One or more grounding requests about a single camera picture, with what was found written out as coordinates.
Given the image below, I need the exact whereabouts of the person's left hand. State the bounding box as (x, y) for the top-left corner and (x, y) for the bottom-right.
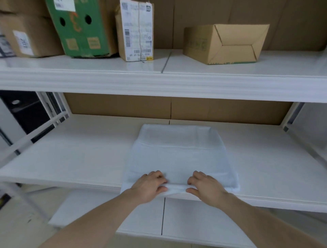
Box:
(130, 170), (169, 204)

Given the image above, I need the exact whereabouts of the person's right hand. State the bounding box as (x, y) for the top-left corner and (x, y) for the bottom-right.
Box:
(186, 170), (230, 209)

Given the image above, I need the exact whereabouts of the blue white absorbent pad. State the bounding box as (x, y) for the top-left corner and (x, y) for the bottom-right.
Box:
(120, 124), (240, 198)

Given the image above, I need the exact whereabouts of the person's right forearm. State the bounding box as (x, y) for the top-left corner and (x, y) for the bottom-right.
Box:
(219, 194), (326, 248)

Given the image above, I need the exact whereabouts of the person's left forearm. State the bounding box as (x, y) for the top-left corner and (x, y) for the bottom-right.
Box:
(38, 190), (146, 248)

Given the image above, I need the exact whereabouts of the brown cardboard back panel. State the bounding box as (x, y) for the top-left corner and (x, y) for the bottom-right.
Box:
(151, 0), (327, 51)
(64, 93), (294, 126)

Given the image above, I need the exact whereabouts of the white metal shelving rack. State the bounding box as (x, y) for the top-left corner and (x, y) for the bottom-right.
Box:
(0, 48), (327, 248)

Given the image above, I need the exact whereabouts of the black drawer cabinet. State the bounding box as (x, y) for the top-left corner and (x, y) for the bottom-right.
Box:
(0, 91), (56, 143)

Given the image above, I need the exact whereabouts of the small brown cardboard box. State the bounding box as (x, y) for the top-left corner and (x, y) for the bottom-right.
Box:
(183, 24), (270, 65)

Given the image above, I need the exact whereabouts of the tall box with white labels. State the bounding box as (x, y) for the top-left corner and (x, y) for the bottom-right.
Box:
(115, 0), (155, 62)

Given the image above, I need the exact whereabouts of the green cardboard box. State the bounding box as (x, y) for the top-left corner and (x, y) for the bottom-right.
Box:
(45, 0), (119, 59)

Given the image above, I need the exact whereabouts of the brown box with white label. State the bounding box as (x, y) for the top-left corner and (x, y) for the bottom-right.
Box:
(0, 14), (64, 58)

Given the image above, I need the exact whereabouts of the white foam package yellow tape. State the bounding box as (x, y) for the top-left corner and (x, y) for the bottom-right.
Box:
(0, 33), (16, 58)

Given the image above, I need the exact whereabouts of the large plain brown cardboard box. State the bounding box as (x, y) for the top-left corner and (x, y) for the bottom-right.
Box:
(0, 0), (50, 17)

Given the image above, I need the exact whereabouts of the white window frame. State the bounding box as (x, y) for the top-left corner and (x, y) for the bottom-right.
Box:
(35, 91), (72, 128)

